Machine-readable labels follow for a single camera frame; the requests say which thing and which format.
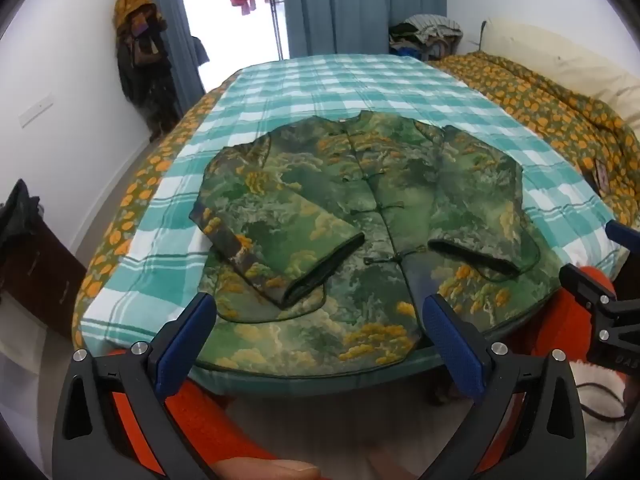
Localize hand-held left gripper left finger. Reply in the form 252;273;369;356
51;291;217;480

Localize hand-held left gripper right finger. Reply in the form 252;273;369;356
421;293;587;480

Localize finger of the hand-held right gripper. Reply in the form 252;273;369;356
558;263;640;377
604;219;640;257

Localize green patterned padded jacket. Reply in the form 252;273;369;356
188;108;566;366

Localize pile of clothes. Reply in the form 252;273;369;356
388;14;465;63

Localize person's left hand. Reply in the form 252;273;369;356
209;459;322;480

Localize white fleece cloth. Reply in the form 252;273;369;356
569;357;630;466

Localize orange floral bed sheet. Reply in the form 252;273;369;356
71;82;233;352

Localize orange floral quilt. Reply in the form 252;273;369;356
429;51;640;233

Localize dark wooden cabinet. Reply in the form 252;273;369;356
0;200;88;343

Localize cream pillow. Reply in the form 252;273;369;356
484;17;640;126

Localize black cloth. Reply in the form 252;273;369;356
0;178;46;256

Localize teal checkered blanket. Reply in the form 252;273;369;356
80;52;621;401

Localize dark blue hanging garment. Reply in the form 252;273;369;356
190;35;210;67

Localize blue curtain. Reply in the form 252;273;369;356
125;0;207;126
281;0;449;61

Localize black cable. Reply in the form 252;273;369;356
575;382;628;422

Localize white wall switch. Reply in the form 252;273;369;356
18;92;55;128

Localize clothes hanging on wall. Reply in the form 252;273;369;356
112;0;182;142

